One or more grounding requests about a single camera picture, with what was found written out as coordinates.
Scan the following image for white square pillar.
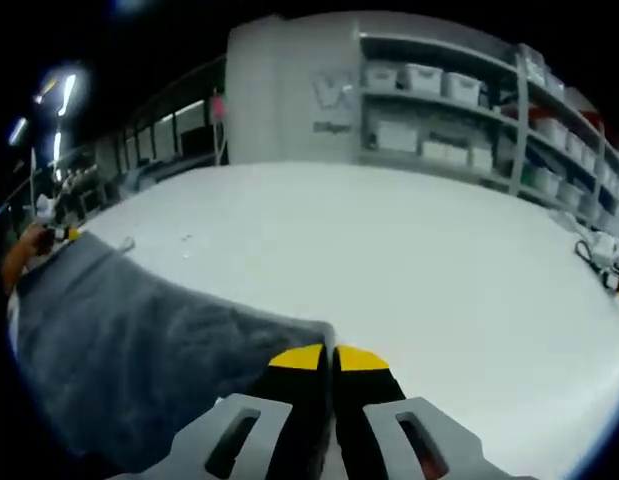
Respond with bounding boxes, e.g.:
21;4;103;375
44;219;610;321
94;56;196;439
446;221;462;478
223;13;364;167

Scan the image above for rows of white storage bins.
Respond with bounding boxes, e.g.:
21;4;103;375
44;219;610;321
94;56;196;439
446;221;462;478
363;47;619;224

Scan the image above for grey towel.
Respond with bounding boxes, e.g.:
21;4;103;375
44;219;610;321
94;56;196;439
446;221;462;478
8;231;336;472

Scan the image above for grey metal shelf unit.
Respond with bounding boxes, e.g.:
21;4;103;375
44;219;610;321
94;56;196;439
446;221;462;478
356;31;619;237

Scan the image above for long ceiling light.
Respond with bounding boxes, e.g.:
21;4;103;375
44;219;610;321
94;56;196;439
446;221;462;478
52;71;79;120

